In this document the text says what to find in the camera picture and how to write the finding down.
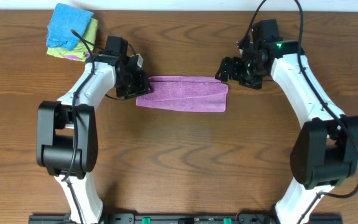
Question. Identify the pink folded cloth in stack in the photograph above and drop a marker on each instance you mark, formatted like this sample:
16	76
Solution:
76	58

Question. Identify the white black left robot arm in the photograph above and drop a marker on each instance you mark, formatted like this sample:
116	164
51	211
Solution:
67	139

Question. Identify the purple microfiber cloth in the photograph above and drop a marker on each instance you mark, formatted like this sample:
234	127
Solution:
186	94

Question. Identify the green folded cloth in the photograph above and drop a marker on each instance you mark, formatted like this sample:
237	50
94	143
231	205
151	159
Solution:
80	49

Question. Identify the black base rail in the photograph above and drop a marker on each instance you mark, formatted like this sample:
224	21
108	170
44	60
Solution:
129	218

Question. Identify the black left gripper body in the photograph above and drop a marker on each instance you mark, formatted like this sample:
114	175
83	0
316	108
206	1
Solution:
133	85

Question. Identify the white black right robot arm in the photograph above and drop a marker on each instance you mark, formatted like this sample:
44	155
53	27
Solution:
325	153

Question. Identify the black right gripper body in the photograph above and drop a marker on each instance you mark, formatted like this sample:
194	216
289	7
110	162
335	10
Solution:
247	73

